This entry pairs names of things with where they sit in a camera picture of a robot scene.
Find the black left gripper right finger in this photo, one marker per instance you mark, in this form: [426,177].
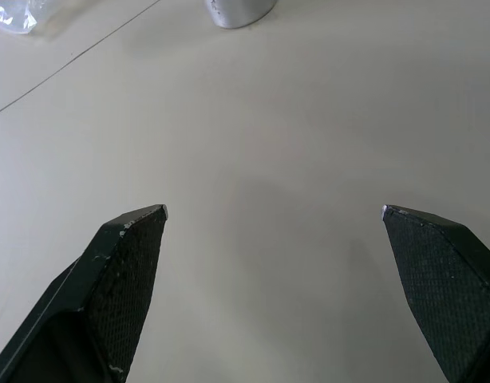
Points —
[448,287]

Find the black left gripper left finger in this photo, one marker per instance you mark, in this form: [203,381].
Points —
[109,287]

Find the clear plastic bag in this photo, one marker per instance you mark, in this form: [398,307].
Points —
[11,15]

